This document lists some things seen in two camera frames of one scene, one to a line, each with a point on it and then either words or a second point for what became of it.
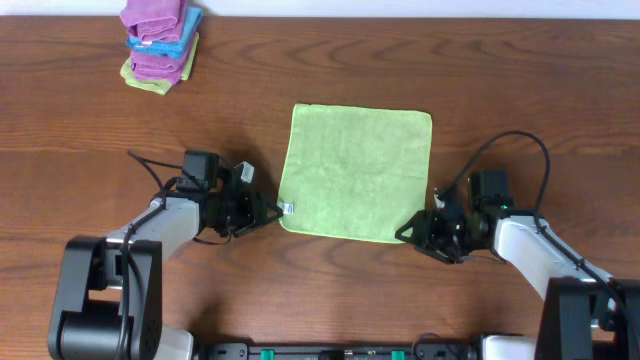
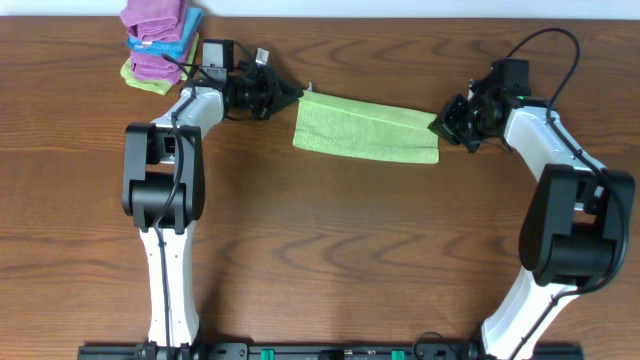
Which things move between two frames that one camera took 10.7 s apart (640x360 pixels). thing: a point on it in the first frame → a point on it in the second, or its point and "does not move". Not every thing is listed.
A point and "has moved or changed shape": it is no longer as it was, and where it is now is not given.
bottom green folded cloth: (160, 87) does not move
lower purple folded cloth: (157, 68) does not move
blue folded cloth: (179, 48) does not move
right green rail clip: (398, 355) does not move
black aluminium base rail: (335, 351) does not move
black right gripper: (435, 233) → (460, 123)
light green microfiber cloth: (356, 173) has moved or changed shape
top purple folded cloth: (155, 20) does not move
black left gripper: (248, 211) → (272, 93)
